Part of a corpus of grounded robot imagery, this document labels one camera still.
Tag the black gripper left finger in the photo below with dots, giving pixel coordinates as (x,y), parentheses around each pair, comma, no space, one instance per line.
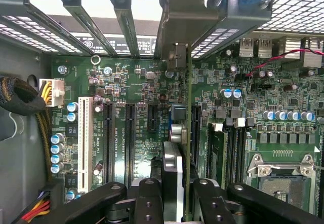
(148,203)

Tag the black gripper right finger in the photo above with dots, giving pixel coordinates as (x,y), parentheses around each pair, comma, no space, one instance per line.
(210,203)

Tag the RAM stick with white labels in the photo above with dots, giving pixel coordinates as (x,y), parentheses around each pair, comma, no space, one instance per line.
(217,158)

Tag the black RAM slot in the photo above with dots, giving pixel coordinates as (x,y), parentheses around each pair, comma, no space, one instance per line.
(231,155)
(241,153)

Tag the long black expansion slot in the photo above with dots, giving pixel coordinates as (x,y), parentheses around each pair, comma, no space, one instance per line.
(130,143)
(108,143)

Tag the CPU socket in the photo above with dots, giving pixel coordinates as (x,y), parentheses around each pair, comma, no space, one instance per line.
(281,181)

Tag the short black expansion slot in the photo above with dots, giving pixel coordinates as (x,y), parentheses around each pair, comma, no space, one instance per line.
(152,118)

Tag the white PCI expansion slot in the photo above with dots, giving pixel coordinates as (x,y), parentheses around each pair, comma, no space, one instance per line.
(84,143)

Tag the green motherboard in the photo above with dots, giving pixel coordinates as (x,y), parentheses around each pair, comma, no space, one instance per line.
(141,87)

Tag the white power connector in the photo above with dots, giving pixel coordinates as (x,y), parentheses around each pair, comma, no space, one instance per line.
(54,92)

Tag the silver USB port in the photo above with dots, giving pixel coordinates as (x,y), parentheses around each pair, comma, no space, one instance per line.
(265,47)
(246,47)

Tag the metal slot cover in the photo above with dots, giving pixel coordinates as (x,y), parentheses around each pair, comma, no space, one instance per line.
(127,23)
(88,21)

